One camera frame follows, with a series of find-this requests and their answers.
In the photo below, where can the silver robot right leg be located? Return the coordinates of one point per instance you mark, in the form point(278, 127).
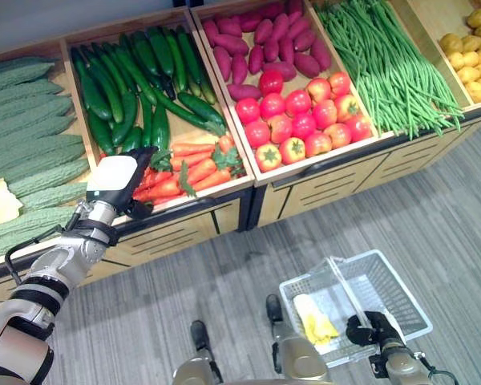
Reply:
point(300, 359)

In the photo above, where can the red tomato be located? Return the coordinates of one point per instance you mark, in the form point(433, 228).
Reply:
point(346, 108)
point(268, 157)
point(318, 89)
point(247, 110)
point(324, 114)
point(271, 82)
point(339, 83)
point(303, 126)
point(358, 128)
point(292, 151)
point(297, 102)
point(257, 134)
point(272, 106)
point(279, 129)
point(338, 135)
point(318, 144)

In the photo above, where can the silver robot leg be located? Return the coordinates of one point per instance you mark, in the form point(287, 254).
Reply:
point(300, 359)
point(196, 371)

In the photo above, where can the dark robot right foot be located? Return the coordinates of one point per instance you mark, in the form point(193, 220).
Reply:
point(274, 308)

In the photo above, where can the dark robot foot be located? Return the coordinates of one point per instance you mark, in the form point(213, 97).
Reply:
point(200, 335)
point(274, 308)

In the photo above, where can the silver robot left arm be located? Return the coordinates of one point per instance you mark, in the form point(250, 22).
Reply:
point(64, 256)

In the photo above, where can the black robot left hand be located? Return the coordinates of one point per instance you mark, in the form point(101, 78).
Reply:
point(112, 174)

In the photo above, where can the dark green cucumber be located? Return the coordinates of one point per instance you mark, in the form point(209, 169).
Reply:
point(178, 60)
point(125, 120)
point(180, 108)
point(101, 134)
point(207, 90)
point(189, 54)
point(110, 94)
point(146, 120)
point(138, 76)
point(202, 108)
point(132, 139)
point(160, 126)
point(112, 68)
point(146, 54)
point(161, 52)
point(92, 94)

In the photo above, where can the wooden cucumber carrot crate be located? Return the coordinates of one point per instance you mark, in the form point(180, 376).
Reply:
point(180, 134)

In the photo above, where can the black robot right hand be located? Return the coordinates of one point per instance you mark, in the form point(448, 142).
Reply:
point(378, 327)

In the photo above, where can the silver robot left leg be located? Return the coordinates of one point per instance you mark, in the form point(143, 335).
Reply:
point(196, 371)

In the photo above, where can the orange carrot with leaves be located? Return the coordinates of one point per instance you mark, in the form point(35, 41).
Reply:
point(212, 179)
point(192, 159)
point(202, 170)
point(225, 143)
point(154, 178)
point(160, 188)
point(192, 149)

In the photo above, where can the white plastic shopping basket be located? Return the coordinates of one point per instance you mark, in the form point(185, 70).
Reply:
point(385, 280)

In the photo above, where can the dark robot left foot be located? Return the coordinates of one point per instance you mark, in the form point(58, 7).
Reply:
point(200, 335)

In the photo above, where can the pale yellow napa cabbage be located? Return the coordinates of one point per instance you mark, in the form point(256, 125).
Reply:
point(0, 202)
point(312, 318)

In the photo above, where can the purple sweet potato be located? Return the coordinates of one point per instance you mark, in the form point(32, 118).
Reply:
point(243, 91)
point(250, 21)
point(298, 27)
point(271, 50)
point(286, 50)
point(229, 27)
point(280, 70)
point(293, 7)
point(230, 44)
point(280, 26)
point(210, 32)
point(306, 65)
point(304, 40)
point(239, 69)
point(263, 31)
point(270, 10)
point(320, 54)
point(255, 59)
point(222, 62)

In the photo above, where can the wooden slatted stand cabinet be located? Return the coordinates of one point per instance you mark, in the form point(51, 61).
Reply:
point(172, 240)
point(332, 180)

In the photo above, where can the wooden tomato sweet potato crate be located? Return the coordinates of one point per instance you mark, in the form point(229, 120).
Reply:
point(324, 158)

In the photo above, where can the wooden bitter melon crate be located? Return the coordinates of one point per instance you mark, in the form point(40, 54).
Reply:
point(32, 48)

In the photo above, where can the wooden green bean crate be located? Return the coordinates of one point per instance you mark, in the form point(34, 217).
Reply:
point(409, 16)

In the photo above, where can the green long bean pile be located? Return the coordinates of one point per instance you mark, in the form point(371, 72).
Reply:
point(385, 68)

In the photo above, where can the green bitter melon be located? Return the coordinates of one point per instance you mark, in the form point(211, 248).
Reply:
point(28, 222)
point(52, 170)
point(44, 155)
point(36, 143)
point(24, 91)
point(8, 244)
point(16, 78)
point(52, 196)
point(48, 183)
point(28, 107)
point(16, 64)
point(32, 125)

